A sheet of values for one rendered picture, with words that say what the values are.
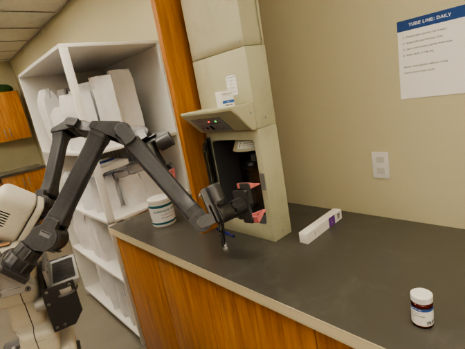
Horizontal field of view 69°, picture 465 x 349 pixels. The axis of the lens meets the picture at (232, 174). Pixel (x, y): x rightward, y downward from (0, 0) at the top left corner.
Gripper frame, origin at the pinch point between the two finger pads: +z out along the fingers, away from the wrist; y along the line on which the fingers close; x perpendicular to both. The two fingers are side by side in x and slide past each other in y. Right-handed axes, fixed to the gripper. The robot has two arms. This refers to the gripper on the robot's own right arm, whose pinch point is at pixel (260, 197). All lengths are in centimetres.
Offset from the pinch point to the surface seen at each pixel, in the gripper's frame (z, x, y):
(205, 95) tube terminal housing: 10, 31, 42
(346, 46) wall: 54, -11, 47
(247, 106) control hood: 7.9, 4.6, 32.0
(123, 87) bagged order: 25, 141, 71
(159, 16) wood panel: 1, 36, 77
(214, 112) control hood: -0.2, 14.2, 33.0
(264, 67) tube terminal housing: 20.1, 3.4, 45.2
